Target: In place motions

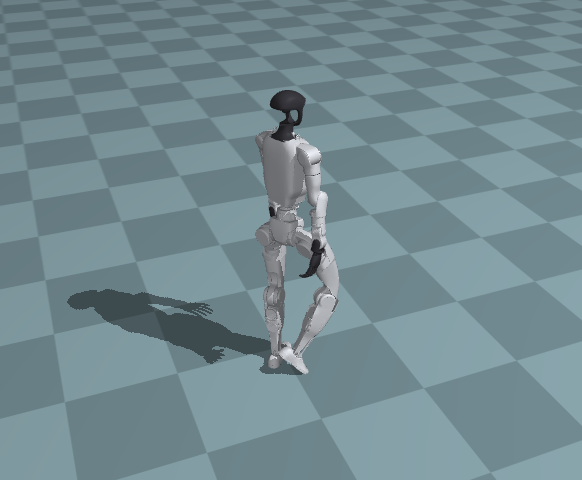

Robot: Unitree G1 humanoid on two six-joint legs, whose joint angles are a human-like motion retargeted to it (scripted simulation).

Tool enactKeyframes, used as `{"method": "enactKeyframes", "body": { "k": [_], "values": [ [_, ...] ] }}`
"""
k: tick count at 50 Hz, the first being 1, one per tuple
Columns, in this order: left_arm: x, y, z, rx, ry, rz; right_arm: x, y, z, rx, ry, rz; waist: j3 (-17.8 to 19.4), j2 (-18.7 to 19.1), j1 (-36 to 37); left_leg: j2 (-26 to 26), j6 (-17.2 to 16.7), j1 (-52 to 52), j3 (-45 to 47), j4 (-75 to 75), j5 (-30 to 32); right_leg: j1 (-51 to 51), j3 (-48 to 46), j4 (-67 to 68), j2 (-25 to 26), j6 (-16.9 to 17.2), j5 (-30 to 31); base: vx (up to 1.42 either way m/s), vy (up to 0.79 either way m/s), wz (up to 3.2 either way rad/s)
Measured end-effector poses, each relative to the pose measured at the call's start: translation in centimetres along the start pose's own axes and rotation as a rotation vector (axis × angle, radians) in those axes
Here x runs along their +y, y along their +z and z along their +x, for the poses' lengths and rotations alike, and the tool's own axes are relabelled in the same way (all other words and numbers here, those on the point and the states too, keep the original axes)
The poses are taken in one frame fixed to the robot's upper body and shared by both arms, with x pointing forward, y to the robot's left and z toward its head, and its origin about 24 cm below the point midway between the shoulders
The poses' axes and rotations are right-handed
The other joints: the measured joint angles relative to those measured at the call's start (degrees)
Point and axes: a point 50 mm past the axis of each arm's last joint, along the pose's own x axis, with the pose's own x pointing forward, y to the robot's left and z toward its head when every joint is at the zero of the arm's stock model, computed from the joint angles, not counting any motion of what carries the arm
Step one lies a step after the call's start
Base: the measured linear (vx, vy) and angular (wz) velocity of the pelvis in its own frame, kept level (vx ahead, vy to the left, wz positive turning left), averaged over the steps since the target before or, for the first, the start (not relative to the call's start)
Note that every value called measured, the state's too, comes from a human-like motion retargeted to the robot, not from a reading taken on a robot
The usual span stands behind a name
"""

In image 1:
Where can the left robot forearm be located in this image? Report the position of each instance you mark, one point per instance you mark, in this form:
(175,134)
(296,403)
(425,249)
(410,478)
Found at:
(273,204)

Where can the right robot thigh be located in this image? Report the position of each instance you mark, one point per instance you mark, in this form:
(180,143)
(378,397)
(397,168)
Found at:
(327,271)

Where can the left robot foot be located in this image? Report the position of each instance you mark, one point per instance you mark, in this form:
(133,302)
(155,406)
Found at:
(274,361)

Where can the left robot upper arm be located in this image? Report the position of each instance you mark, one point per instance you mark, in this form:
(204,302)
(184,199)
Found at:
(259,142)

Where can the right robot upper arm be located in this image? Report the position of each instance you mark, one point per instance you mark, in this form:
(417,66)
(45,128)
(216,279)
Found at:
(309,157)

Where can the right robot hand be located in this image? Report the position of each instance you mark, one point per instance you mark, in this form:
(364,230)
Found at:
(315,260)

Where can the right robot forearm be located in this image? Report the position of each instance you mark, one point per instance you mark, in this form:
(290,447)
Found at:
(318,225)

